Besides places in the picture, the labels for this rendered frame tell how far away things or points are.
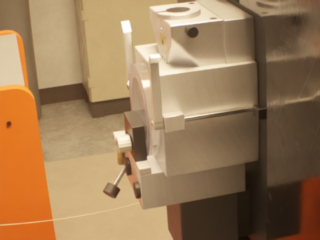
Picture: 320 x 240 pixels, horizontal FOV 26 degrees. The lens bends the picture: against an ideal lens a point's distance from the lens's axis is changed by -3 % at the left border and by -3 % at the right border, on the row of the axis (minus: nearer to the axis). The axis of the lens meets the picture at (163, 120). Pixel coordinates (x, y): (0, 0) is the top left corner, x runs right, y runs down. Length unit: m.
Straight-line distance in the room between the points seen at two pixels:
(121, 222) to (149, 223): 0.06
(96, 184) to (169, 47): 1.03
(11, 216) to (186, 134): 0.49
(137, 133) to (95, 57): 3.18
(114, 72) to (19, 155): 2.86
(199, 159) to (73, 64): 3.59
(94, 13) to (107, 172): 2.16
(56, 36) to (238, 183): 3.52
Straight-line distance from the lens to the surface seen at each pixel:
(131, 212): 1.49
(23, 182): 1.04
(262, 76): 0.62
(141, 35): 3.83
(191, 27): 0.59
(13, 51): 1.19
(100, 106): 3.94
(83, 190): 1.60
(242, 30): 0.62
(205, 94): 0.61
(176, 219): 0.70
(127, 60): 0.70
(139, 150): 0.65
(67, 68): 4.21
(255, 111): 0.62
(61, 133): 3.80
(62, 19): 4.13
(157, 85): 0.59
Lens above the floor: 1.44
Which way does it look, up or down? 22 degrees down
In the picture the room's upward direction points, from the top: 4 degrees counter-clockwise
